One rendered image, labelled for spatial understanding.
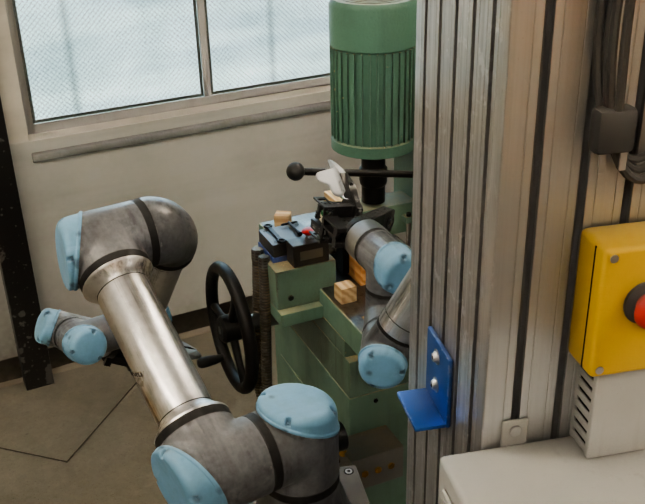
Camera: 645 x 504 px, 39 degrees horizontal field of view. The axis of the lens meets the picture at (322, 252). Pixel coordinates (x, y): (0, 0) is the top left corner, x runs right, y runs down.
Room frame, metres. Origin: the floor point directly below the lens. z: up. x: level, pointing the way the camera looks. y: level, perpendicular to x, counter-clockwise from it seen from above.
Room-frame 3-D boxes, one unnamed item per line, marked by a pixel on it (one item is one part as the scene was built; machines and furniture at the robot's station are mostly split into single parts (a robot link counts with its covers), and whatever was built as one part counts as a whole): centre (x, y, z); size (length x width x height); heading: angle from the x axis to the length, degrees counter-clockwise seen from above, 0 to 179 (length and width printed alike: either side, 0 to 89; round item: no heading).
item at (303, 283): (1.72, 0.06, 0.92); 0.15 x 0.13 x 0.09; 23
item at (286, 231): (1.71, 0.06, 0.99); 0.13 x 0.11 x 0.06; 23
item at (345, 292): (1.61, -0.05, 0.92); 0.03 x 0.03 x 0.03; 25
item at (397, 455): (1.50, -0.09, 0.58); 0.12 x 0.08 x 0.08; 113
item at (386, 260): (1.34, -0.11, 1.12); 0.11 x 0.08 x 0.09; 23
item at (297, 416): (1.06, 0.05, 0.98); 0.13 x 0.12 x 0.14; 122
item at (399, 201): (1.80, -0.13, 0.99); 0.14 x 0.07 x 0.09; 113
